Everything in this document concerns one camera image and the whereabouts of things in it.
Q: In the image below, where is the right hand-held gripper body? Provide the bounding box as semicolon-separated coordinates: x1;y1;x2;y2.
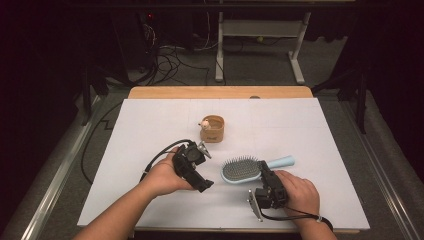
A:
247;170;289;223

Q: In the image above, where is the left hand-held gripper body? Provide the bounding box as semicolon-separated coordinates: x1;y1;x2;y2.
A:
171;140;213;192

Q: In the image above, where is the light blue hairbrush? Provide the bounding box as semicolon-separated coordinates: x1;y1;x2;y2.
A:
220;154;296;185

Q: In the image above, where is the person's right hand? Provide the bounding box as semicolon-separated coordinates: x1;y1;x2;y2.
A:
274;170;321;223

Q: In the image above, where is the person's left hand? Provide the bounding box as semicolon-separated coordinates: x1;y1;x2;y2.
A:
141;146;195;198

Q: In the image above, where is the wooden cup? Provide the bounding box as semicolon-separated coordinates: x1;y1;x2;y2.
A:
199;114;226;144

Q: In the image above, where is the white table cover sheet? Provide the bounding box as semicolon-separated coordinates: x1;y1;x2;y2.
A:
77;97;371;231

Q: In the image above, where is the black metal stand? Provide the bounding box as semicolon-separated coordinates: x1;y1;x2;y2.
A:
80;63;110;127
311;64;368;135

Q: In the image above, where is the dark computer tower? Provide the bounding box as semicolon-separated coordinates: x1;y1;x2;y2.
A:
109;12;158;73

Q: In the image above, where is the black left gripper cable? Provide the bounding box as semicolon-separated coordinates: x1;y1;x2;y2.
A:
80;101;195;186

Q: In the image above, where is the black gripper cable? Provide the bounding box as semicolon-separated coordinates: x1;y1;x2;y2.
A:
259;206;335;232
80;101;195;186

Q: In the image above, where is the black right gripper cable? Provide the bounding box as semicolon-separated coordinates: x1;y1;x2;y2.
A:
259;206;335;232

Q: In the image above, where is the tangle of floor cables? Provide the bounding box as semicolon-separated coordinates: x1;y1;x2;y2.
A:
142;23;212;86

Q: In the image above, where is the aluminium floor rail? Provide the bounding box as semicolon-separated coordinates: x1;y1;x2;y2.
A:
342;99;424;240
19;95;102;240

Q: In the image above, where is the white metal desk frame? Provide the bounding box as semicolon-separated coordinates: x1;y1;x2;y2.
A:
214;11;313;86

